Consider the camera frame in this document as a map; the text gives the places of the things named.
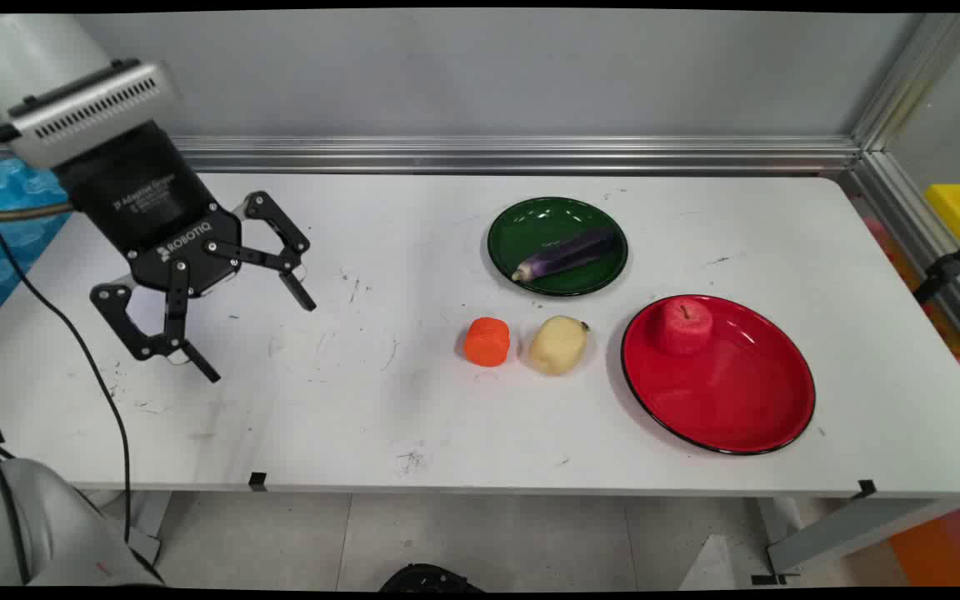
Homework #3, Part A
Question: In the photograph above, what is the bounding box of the green round plate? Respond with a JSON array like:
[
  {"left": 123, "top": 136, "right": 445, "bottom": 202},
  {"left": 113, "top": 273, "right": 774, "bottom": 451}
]
[{"left": 487, "top": 197, "right": 629, "bottom": 298}]

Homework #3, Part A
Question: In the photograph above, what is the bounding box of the purple toy eggplant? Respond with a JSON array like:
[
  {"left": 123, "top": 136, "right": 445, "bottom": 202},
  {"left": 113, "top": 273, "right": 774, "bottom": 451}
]
[{"left": 512, "top": 227, "right": 619, "bottom": 283}]

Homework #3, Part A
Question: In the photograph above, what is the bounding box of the thick black cable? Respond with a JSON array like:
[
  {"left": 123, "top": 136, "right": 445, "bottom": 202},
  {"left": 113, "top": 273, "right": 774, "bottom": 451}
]
[{"left": 0, "top": 202, "right": 74, "bottom": 224}]

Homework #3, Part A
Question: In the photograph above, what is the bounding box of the red toy apple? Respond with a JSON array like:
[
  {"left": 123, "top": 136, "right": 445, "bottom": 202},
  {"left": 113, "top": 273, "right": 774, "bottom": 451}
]
[{"left": 657, "top": 299, "right": 714, "bottom": 356}]

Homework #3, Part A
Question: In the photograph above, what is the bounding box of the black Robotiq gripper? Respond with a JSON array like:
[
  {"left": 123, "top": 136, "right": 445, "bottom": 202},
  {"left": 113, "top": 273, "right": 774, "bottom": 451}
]
[{"left": 53, "top": 121, "right": 318, "bottom": 385}]

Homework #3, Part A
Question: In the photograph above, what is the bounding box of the orange toy carrot piece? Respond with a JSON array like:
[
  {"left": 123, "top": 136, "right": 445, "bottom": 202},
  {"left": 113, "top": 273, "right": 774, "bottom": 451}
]
[{"left": 463, "top": 317, "right": 512, "bottom": 368}]

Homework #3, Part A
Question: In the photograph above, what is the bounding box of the thin black cable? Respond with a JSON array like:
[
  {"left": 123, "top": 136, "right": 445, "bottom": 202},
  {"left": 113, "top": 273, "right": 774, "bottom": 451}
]
[{"left": 0, "top": 193, "right": 133, "bottom": 547}]

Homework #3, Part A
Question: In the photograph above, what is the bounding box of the grey upright table leg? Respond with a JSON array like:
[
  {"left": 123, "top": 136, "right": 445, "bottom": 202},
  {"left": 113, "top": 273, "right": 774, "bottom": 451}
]
[{"left": 123, "top": 491, "right": 174, "bottom": 569}]

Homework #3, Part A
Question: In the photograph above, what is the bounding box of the long aluminium frame rail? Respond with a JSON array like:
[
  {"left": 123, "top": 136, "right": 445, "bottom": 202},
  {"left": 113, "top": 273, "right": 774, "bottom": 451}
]
[{"left": 172, "top": 135, "right": 864, "bottom": 177}]

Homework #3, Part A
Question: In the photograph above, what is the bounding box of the yellow toy potato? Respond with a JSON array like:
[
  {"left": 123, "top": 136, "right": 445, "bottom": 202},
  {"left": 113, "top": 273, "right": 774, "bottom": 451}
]
[{"left": 527, "top": 315, "right": 591, "bottom": 376}]

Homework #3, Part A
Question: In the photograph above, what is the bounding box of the red round plate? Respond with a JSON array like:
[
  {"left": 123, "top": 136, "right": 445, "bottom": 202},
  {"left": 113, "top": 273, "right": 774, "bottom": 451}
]
[{"left": 620, "top": 293, "right": 817, "bottom": 456}]

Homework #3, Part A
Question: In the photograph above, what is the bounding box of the short aluminium frame rail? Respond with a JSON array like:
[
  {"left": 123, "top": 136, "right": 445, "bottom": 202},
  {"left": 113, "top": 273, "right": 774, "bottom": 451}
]
[{"left": 838, "top": 150, "right": 960, "bottom": 376}]

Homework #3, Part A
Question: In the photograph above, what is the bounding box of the grey slanted table leg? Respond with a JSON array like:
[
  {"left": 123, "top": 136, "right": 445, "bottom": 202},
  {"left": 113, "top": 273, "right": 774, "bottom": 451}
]
[{"left": 751, "top": 497, "right": 952, "bottom": 586}]

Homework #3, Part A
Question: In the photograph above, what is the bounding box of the aluminium frame post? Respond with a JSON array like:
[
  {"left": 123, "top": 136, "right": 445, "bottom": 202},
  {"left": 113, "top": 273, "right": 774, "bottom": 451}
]
[{"left": 851, "top": 12, "right": 960, "bottom": 153}]

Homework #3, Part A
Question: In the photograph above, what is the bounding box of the orange box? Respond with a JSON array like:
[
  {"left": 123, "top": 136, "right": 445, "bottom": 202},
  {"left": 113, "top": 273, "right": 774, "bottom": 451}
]
[{"left": 888, "top": 500, "right": 960, "bottom": 587}]

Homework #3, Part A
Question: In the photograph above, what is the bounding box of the black object on floor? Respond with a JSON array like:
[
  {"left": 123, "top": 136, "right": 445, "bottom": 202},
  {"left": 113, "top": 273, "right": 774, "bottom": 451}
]
[{"left": 378, "top": 563, "right": 488, "bottom": 593}]

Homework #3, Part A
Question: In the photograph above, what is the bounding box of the blue plastic wrap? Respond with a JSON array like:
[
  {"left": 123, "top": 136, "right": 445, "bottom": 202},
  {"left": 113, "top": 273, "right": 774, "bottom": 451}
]
[{"left": 0, "top": 156, "right": 73, "bottom": 336}]

